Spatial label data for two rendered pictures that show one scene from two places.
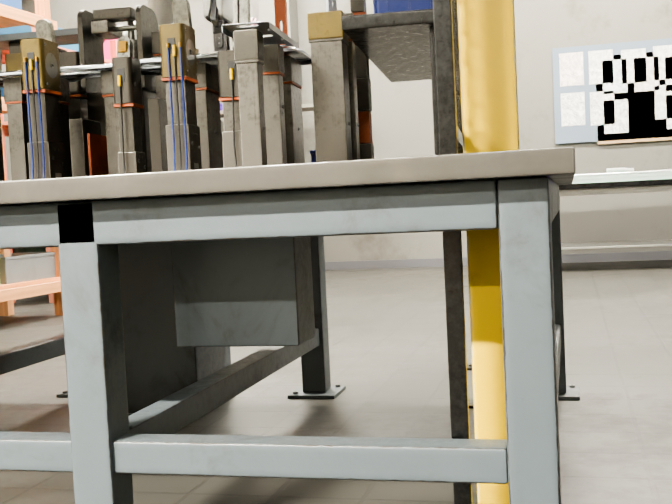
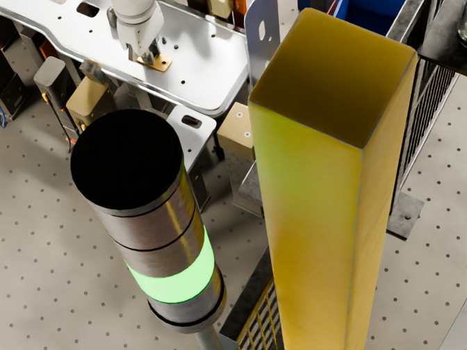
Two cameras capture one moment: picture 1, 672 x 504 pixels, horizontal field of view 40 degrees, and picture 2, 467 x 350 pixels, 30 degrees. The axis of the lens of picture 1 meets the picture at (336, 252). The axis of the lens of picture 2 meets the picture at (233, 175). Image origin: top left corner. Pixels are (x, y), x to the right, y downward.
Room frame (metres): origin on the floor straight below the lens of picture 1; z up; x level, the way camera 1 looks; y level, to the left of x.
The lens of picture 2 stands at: (1.36, -0.38, 2.55)
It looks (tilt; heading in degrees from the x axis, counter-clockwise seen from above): 64 degrees down; 30
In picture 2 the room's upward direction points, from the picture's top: 12 degrees counter-clockwise
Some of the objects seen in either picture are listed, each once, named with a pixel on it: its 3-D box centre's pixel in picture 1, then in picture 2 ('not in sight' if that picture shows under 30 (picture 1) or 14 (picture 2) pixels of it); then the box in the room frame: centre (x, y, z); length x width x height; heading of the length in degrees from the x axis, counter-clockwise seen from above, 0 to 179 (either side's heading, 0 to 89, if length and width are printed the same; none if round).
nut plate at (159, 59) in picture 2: not in sight; (151, 56); (2.23, 0.25, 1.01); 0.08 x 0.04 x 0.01; 80
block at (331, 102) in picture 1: (331, 94); (249, 164); (2.10, -0.01, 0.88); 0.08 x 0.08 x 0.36; 80
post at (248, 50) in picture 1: (251, 103); not in sight; (1.88, 0.16, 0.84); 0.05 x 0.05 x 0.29; 80
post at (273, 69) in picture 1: (273, 111); (188, 175); (2.06, 0.12, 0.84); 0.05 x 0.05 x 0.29; 80
